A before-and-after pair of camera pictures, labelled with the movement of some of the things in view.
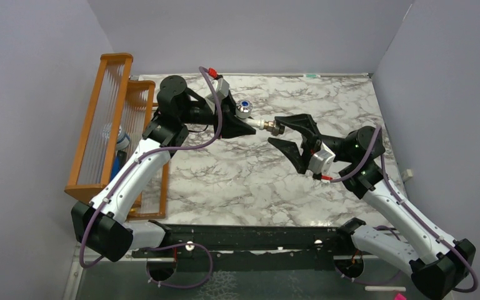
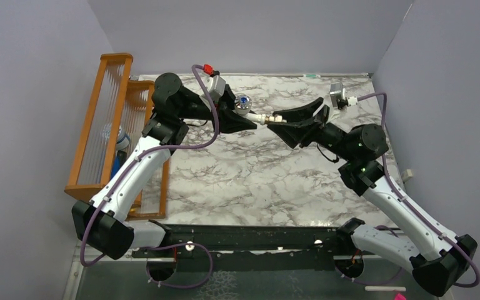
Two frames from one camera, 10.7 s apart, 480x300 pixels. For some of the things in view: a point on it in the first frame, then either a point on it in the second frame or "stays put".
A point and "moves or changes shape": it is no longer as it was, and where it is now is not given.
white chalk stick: [399, 289] stays put
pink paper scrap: [400, 297] stays put
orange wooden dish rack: [118, 120] stays put
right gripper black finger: [303, 122] to [304, 111]
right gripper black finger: [293, 152] to [293, 134]
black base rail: [201, 247] stays put
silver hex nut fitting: [271, 126] moves or changes shape
